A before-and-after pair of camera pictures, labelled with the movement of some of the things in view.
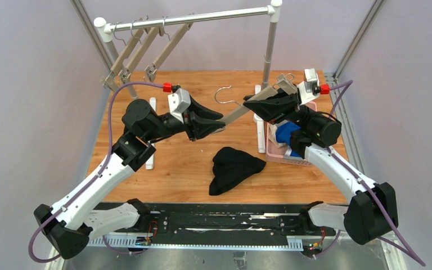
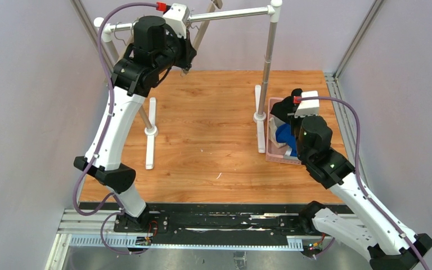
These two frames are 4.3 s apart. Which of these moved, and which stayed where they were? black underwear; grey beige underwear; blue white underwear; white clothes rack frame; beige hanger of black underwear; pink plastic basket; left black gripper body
Moved: black underwear; left black gripper body; beige hanger of black underwear
Stayed: blue white underwear; pink plastic basket; grey beige underwear; white clothes rack frame
